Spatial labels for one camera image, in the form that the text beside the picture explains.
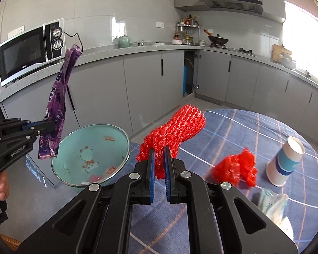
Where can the blue plaid tablecloth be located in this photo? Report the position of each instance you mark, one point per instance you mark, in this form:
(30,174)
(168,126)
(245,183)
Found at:
(233,146)

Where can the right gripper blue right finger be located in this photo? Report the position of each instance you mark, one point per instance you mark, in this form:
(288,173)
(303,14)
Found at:
(168,169)

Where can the grey lower kitchen cabinets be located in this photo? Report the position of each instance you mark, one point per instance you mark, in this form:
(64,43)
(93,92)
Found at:
(135,89)

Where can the blue gas cylinder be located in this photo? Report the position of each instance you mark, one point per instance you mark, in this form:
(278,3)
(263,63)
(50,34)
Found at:
(184,80)

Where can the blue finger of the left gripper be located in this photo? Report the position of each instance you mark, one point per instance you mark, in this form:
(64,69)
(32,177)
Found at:
(43,127)

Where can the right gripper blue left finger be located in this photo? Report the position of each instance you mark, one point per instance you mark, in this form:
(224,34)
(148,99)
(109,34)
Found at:
(151,170)

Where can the wooden cutting board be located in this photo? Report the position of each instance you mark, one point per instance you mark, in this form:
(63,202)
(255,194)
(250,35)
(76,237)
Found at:
(277,50)

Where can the red foam net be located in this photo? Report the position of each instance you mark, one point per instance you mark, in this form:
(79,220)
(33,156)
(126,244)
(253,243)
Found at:
(182,126)

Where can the person's left hand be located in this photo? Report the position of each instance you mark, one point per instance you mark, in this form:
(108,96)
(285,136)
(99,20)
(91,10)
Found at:
(4,186)

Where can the black wok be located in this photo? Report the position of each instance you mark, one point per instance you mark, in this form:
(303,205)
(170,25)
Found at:
(217,39)

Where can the gas stove burner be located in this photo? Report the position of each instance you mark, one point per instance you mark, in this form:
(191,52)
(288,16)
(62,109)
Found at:
(242,50)

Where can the black white microwave oven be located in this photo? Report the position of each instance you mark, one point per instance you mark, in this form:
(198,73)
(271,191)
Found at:
(31,50)

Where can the red plastic bag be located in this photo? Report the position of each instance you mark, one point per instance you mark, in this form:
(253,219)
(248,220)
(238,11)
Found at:
(236,167)

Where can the metal spice rack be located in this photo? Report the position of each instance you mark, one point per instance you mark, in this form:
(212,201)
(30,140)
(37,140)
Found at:
(187,31)

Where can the steel pot with lid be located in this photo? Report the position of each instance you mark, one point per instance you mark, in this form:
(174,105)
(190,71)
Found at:
(287,61)

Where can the pale green plastic wrapper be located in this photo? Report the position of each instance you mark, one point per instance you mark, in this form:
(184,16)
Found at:
(272,204)

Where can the purple snack wrapper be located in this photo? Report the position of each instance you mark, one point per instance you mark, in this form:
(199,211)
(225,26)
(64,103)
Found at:
(56,107)

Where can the black range hood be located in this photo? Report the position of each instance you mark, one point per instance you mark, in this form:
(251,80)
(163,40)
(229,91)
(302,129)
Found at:
(253,7)

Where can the white blue paper cup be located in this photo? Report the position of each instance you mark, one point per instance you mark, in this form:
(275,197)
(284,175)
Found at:
(279,169)

